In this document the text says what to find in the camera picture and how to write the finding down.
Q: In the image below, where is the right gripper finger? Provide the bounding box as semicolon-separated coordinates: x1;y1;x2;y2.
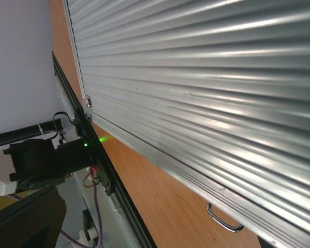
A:
0;186;67;247

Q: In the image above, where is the aluminium poker case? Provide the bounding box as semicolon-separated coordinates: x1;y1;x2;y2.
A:
64;1;310;247

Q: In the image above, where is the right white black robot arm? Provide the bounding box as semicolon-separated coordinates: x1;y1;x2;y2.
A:
0;138;92;247

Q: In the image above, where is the right base wiring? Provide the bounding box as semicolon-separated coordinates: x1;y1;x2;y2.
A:
82;165;104;188

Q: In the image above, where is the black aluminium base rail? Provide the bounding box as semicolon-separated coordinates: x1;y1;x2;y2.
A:
52;55;156;247

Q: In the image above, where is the right black frame post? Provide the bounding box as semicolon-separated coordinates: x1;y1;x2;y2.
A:
0;119;63;146

